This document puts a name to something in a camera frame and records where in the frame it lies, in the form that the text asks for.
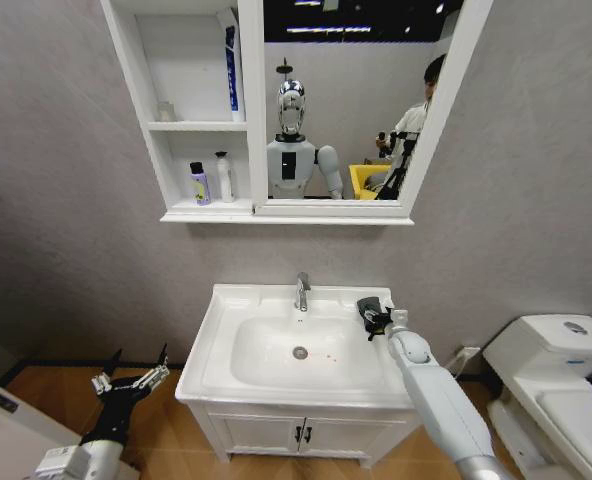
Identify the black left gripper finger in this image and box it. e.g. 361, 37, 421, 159
90, 348, 125, 397
131, 342, 171, 392

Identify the dark grey towel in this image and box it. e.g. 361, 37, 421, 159
356, 295, 384, 326

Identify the white ceramic washbasin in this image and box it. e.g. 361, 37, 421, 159
174, 283, 418, 410

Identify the white vanity cabinet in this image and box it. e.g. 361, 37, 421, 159
184, 398, 423, 470

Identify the cabinet mirror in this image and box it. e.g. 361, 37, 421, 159
263, 0, 465, 202

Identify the chrome faucet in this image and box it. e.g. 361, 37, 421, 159
294, 271, 312, 313

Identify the white appliance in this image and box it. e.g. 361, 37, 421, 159
0, 368, 85, 480

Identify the yellow bin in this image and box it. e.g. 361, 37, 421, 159
348, 163, 393, 201

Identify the black tripod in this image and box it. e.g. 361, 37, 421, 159
374, 129, 422, 201

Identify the white toilet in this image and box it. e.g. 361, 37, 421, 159
482, 313, 592, 480

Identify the purple bottle black cap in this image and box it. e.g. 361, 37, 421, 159
189, 160, 212, 208

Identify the white bottle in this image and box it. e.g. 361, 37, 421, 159
214, 150, 236, 204

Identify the person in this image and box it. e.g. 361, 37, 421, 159
375, 52, 448, 161

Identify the blue white tube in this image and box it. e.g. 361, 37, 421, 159
223, 8, 247, 123

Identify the white wall cabinet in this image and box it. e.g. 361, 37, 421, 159
99, 0, 495, 227

